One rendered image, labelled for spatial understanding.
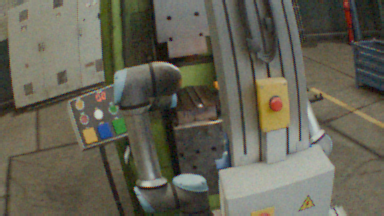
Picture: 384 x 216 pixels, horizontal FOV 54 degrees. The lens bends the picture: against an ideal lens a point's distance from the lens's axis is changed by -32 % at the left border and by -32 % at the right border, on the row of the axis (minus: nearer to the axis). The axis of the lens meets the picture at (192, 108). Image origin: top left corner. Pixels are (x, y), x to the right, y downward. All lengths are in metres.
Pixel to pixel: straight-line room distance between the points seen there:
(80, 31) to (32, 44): 1.06
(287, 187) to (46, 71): 6.90
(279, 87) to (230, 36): 0.19
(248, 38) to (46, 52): 6.71
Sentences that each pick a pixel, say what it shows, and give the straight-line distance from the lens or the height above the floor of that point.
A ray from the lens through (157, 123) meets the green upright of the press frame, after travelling 3.01.
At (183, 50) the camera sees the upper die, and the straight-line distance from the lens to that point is 2.78.
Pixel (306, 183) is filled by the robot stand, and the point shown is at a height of 1.21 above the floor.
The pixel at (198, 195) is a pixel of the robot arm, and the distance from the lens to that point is 1.84.
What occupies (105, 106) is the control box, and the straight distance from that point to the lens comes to 2.70.
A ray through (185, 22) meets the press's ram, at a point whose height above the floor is 1.46.
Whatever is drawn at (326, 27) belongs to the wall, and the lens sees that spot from 10.55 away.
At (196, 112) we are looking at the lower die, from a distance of 2.87.
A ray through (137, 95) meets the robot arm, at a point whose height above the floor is 1.38.
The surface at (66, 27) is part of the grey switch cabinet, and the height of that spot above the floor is 1.27.
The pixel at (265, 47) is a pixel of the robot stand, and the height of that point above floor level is 1.55.
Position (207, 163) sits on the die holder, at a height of 0.69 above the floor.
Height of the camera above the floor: 1.81
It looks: 17 degrees down
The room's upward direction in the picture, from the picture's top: 8 degrees counter-clockwise
